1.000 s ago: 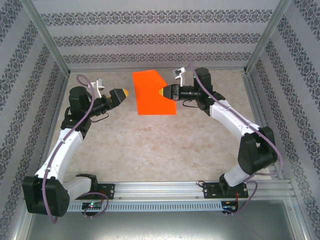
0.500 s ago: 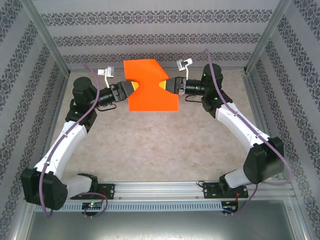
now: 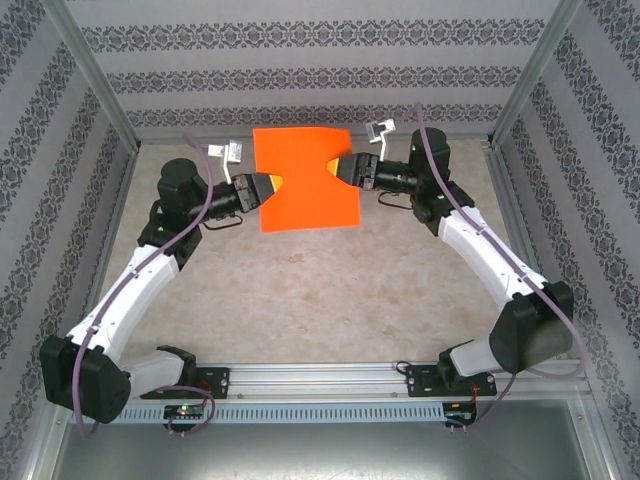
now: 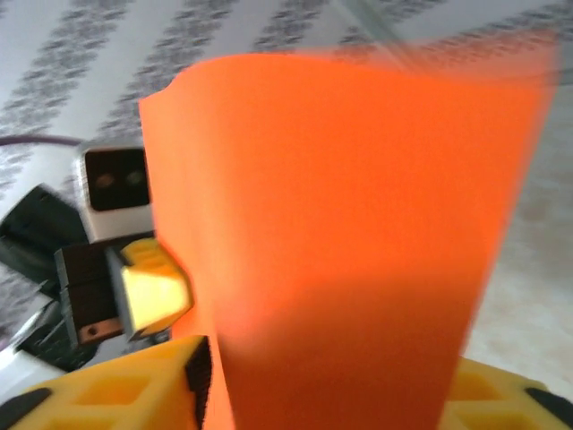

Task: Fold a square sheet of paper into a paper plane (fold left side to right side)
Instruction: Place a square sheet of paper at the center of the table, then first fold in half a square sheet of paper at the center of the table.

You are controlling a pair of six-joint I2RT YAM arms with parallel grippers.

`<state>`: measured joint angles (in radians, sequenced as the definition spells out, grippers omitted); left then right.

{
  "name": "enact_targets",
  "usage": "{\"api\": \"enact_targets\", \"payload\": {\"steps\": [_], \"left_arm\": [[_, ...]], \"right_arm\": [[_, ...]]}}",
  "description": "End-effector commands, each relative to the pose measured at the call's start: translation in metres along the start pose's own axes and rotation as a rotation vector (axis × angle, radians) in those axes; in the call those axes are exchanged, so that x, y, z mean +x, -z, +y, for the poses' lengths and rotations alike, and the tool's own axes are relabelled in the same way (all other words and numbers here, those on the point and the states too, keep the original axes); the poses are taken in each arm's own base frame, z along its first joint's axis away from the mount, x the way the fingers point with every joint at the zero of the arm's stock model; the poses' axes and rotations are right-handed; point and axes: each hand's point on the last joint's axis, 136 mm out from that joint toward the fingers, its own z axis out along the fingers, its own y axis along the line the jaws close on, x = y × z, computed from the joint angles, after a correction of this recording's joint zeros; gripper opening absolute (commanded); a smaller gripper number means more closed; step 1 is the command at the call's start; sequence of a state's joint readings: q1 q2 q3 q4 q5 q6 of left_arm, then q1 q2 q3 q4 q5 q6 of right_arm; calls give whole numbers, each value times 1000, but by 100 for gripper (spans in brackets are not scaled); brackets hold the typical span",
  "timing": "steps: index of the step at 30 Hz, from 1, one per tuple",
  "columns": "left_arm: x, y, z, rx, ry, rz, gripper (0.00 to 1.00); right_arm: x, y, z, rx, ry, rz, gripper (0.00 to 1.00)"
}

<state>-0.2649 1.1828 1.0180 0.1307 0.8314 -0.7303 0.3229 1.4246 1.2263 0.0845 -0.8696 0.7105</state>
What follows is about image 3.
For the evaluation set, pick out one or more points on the orange paper sheet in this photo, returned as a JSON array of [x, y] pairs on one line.
[[310, 185]]

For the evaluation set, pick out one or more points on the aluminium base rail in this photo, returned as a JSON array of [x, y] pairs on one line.
[[320, 380]]

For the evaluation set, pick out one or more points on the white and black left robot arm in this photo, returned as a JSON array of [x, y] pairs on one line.
[[125, 290]]

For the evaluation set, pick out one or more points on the small circuit board green light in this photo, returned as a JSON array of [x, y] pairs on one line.
[[185, 411]]

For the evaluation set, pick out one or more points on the aluminium frame post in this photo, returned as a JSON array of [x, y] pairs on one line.
[[95, 75], [536, 75]]

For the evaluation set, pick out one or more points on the small circuit board orange light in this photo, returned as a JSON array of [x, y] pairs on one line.
[[457, 407]]

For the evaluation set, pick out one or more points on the grey metal panel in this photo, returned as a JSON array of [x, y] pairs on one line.
[[320, 455]]

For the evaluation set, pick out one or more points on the aluminium table side rail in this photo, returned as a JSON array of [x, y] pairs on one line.
[[122, 190], [507, 200]]

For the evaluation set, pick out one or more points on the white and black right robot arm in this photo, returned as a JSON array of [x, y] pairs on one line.
[[490, 250]]

